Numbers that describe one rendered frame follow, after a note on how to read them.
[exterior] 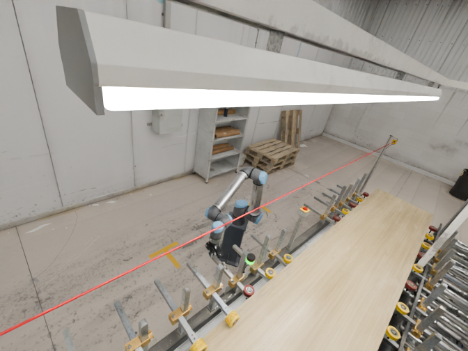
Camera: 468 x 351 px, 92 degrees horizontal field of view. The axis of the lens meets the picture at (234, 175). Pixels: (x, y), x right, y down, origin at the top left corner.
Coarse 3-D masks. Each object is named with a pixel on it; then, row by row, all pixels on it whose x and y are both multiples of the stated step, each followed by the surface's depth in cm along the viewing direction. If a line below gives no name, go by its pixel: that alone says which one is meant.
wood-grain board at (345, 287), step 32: (384, 192) 340; (352, 224) 254; (384, 224) 266; (416, 224) 278; (320, 256) 203; (352, 256) 210; (384, 256) 218; (288, 288) 169; (320, 288) 174; (352, 288) 179; (384, 288) 185; (224, 320) 141; (256, 320) 145; (288, 320) 148; (320, 320) 152; (352, 320) 156; (384, 320) 160
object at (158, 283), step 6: (156, 282) 148; (162, 288) 146; (162, 294) 143; (168, 294) 143; (168, 300) 140; (174, 306) 137; (180, 318) 132; (180, 324) 131; (186, 324) 130; (186, 330) 127; (192, 336) 125; (192, 342) 123
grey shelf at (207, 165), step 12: (204, 108) 390; (216, 108) 370; (228, 108) 451; (240, 108) 449; (204, 120) 398; (216, 120) 381; (228, 120) 404; (240, 120) 457; (204, 132) 406; (240, 132) 464; (204, 144) 415; (216, 144) 474; (240, 144) 473; (204, 156) 423; (216, 156) 435; (228, 156) 507; (204, 168) 433; (216, 168) 474; (228, 168) 484
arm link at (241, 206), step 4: (240, 200) 262; (236, 204) 255; (240, 204) 255; (244, 204) 256; (236, 208) 256; (240, 208) 253; (244, 208) 254; (236, 212) 258; (240, 212) 254; (244, 212) 252; (236, 216) 260
